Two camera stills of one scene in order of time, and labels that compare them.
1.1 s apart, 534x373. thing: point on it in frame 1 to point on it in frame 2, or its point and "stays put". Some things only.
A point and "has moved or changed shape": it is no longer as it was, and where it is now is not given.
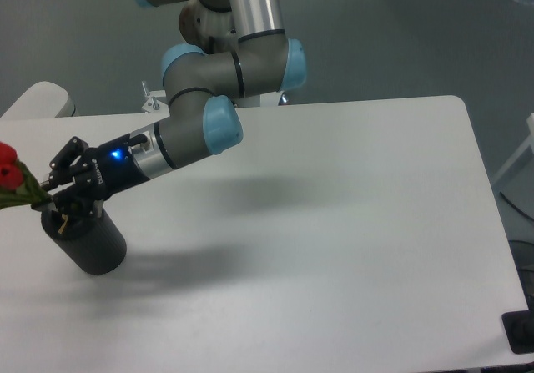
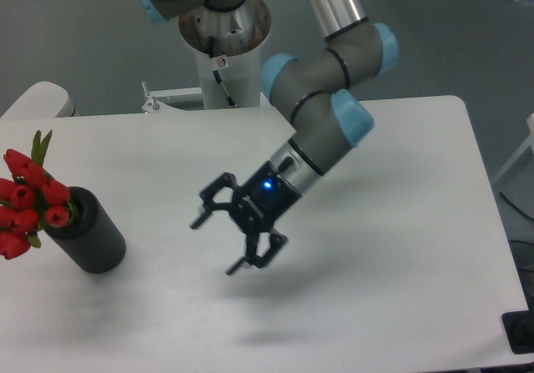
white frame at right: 529,143 stays put
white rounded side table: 43,100 stays put
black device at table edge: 519,330 stays put
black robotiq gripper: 112,168 to 257,205
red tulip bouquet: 17,183 has moved or changed shape
